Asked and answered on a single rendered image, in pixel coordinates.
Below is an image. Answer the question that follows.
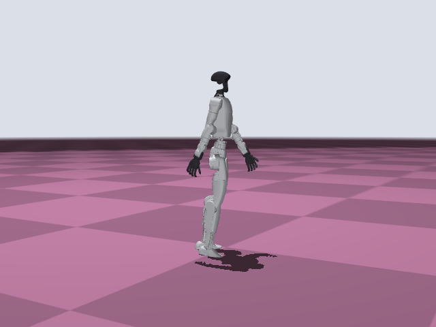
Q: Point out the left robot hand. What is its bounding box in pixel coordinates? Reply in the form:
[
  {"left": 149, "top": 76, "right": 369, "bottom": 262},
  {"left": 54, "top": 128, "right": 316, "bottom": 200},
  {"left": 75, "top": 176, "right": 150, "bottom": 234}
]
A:
[{"left": 242, "top": 147, "right": 259, "bottom": 172}]

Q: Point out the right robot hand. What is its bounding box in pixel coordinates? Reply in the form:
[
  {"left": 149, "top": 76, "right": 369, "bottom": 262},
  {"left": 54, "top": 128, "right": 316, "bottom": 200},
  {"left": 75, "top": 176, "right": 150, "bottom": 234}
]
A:
[{"left": 187, "top": 152, "right": 204, "bottom": 177}]

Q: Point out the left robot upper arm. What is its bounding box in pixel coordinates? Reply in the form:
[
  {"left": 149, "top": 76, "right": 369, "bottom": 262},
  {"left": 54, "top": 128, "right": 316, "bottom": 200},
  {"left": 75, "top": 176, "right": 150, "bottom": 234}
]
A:
[{"left": 231, "top": 117, "right": 238, "bottom": 134}]

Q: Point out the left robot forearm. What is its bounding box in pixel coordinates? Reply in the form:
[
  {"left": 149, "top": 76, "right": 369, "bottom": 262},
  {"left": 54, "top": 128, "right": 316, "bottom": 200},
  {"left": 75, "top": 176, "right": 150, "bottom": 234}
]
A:
[{"left": 231, "top": 131, "right": 247, "bottom": 155}]

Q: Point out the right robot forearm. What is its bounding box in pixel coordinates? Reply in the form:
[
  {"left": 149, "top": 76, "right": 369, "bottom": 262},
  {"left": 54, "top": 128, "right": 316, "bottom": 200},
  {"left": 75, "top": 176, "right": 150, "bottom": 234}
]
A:
[{"left": 195, "top": 124, "right": 213, "bottom": 157}]

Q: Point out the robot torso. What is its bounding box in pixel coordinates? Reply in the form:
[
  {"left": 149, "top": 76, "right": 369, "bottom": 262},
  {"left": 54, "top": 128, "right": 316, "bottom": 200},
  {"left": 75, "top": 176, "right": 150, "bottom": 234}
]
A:
[{"left": 209, "top": 94, "right": 232, "bottom": 159}]

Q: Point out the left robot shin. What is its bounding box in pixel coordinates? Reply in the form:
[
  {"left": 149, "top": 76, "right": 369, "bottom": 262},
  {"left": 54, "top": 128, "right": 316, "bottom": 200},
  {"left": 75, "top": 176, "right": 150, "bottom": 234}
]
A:
[{"left": 202, "top": 206, "right": 206, "bottom": 242}]

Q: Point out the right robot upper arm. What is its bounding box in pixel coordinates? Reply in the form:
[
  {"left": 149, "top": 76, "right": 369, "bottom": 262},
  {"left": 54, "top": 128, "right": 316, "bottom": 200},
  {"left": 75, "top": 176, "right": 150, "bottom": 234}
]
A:
[{"left": 205, "top": 98, "right": 223, "bottom": 135}]

